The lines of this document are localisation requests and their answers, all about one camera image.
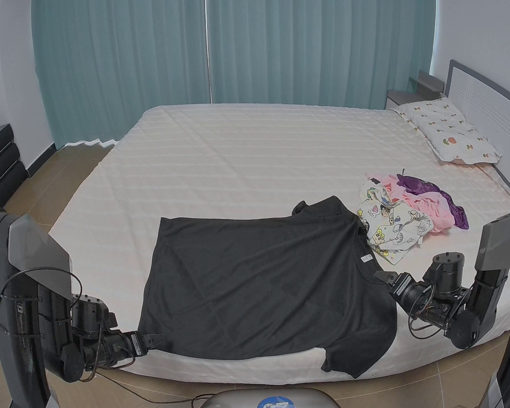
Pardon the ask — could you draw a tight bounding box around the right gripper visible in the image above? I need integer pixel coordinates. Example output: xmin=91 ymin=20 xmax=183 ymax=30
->
xmin=373 ymin=270 xmax=435 ymax=314

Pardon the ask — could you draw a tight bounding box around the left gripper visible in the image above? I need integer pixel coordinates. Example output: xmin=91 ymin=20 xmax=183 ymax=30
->
xmin=109 ymin=331 xmax=150 ymax=363

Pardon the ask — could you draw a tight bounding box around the black T-shirt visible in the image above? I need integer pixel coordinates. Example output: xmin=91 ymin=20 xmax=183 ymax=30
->
xmin=137 ymin=196 xmax=398 ymax=379

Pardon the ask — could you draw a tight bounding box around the bed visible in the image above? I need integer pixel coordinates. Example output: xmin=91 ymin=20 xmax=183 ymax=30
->
xmin=47 ymin=60 xmax=510 ymax=394

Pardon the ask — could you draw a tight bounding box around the white printed pyjama garment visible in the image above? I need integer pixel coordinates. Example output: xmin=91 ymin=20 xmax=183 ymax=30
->
xmin=357 ymin=176 xmax=434 ymax=266

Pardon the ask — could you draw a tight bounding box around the pink garment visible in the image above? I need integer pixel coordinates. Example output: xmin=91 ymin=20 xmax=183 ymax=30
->
xmin=372 ymin=173 xmax=451 ymax=233

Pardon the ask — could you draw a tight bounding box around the purple garment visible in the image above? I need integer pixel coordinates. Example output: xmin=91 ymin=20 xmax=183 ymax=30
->
xmin=396 ymin=173 xmax=470 ymax=230

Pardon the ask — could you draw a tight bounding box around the white printed pillow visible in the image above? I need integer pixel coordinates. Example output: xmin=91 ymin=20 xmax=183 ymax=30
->
xmin=390 ymin=96 xmax=503 ymax=165

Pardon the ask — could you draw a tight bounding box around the grey white bedside table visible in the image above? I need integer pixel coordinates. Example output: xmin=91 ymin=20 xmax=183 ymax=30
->
xmin=386 ymin=70 xmax=445 ymax=109

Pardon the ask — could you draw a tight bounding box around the black chest of drawers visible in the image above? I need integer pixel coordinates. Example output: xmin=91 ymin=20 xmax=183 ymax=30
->
xmin=0 ymin=124 xmax=28 ymax=211

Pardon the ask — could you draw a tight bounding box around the black cable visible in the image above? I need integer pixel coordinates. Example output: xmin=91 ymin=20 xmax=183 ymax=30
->
xmin=0 ymin=267 xmax=83 ymax=313
xmin=78 ymin=368 xmax=213 ymax=403

